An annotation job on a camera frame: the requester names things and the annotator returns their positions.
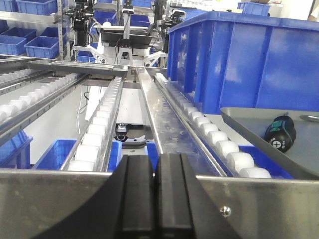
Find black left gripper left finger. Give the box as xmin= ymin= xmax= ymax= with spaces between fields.
xmin=36 ymin=155 xmax=156 ymax=239

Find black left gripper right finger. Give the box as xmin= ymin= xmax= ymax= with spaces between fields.
xmin=155 ymin=154 xmax=239 ymax=239

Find green black screwdriver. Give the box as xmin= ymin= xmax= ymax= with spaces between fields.
xmin=264 ymin=115 xmax=296 ymax=153

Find large steel tray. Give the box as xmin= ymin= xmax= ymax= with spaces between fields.
xmin=221 ymin=107 xmax=319 ymax=179

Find small steel tray behind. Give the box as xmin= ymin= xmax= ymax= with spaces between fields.
xmin=26 ymin=59 xmax=128 ymax=77

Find large blue plastic bin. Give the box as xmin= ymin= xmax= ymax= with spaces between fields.
xmin=167 ymin=11 xmax=319 ymax=114

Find blue bins on shelf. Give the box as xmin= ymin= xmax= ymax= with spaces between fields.
xmin=0 ymin=0 xmax=68 ymax=59

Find left roller conveyor rail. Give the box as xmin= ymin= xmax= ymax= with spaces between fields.
xmin=60 ymin=77 xmax=124 ymax=172

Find roller conveyor rail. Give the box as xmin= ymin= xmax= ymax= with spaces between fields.
xmin=153 ymin=72 xmax=272 ymax=179
xmin=60 ymin=77 xmax=124 ymax=172

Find right roller conveyor rail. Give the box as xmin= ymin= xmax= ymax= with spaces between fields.
xmin=153 ymin=72 xmax=272 ymax=179

